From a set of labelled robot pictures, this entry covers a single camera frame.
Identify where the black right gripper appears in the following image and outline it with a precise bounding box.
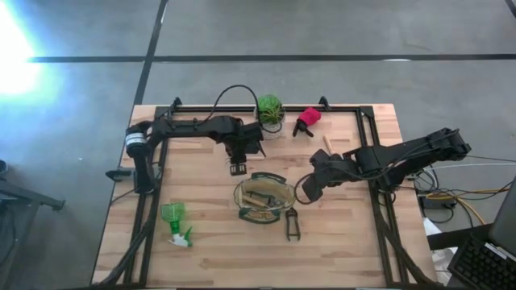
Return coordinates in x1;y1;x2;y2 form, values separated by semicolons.
301;148;356;202

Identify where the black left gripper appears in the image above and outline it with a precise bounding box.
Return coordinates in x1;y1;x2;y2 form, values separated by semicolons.
225;122;267;176

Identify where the beige green gardening bag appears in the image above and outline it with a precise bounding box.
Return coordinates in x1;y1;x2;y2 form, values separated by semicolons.
232;172;298;226

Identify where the green spray bottle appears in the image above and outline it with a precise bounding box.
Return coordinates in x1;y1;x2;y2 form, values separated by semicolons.
160;201;194;248

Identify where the succulent in white pot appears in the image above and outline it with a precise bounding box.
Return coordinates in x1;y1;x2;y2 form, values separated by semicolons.
256;93;287;141

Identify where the black power box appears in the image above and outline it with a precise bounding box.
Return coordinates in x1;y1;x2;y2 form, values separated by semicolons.
418;194;459;213

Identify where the white plastic sheet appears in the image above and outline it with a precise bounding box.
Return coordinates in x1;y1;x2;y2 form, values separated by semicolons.
422;217;459;285

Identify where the black desk bar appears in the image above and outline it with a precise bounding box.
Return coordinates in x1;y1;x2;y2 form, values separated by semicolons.
427;223;495;251

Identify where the black laptop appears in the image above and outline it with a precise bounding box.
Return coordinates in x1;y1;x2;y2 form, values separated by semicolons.
447;176;516;290

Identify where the black floor stand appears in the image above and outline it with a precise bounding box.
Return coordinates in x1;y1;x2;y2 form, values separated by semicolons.
0;159;66;290

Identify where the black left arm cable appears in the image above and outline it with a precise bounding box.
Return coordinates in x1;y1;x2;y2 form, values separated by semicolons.
197;84;261;126

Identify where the black aluminium table frame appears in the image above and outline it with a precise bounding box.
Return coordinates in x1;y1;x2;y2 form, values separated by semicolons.
92;102;444;290

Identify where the yellow cable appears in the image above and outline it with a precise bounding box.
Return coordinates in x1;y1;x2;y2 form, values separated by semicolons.
426;188;516;226

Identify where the thin black cable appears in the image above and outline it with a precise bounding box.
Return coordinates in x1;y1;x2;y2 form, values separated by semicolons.
467;154;516;163

